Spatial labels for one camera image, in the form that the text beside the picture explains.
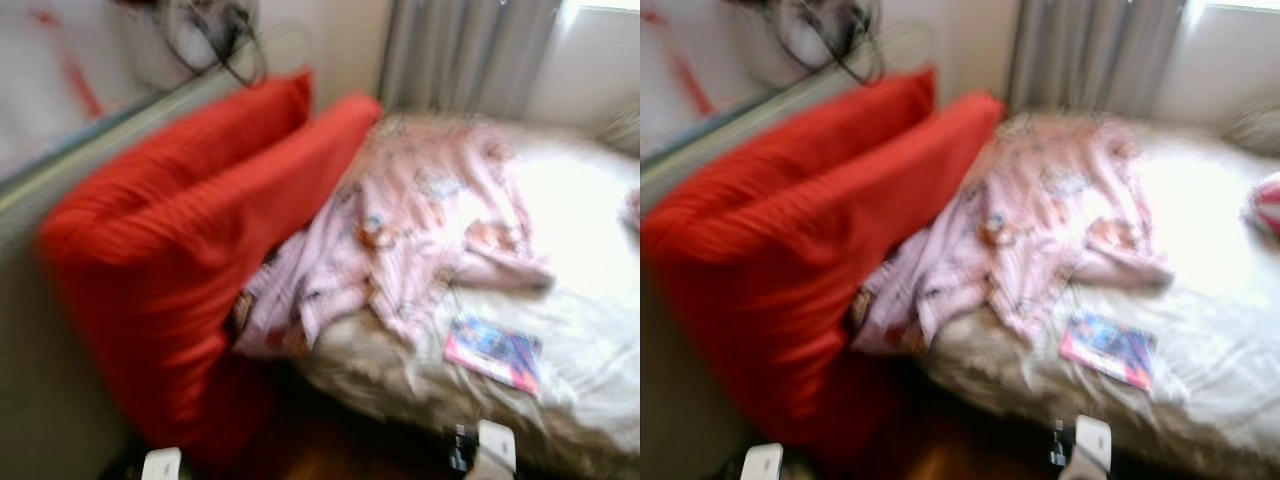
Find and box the colourful comic book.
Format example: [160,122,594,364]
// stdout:
[443,316,544,398]
[1060,312,1159,391]

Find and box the pink cartoon print blanket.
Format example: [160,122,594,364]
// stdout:
[852,115,1176,356]
[232,118,556,359]

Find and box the bed with beige floral sheet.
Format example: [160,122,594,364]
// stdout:
[290,110,641,476]
[915,108,1280,479]

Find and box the red folded futon cushion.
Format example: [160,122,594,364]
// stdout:
[640,65,1006,471]
[35,68,386,473]

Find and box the grey curtain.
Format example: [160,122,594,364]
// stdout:
[378,0,563,119]
[1008,0,1189,119]

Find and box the red ribbon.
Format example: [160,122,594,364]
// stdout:
[28,8,106,119]
[645,8,719,119]

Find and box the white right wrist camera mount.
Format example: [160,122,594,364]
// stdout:
[1073,415,1113,479]
[475,419,518,476]

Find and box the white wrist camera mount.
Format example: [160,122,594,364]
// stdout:
[475,419,518,476]
[740,443,784,480]
[1073,415,1113,479]
[140,447,184,480]

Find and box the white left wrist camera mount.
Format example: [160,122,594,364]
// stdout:
[140,447,184,480]
[740,443,784,480]

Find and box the black cable tangle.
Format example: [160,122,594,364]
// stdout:
[160,0,269,89]
[770,0,886,86]

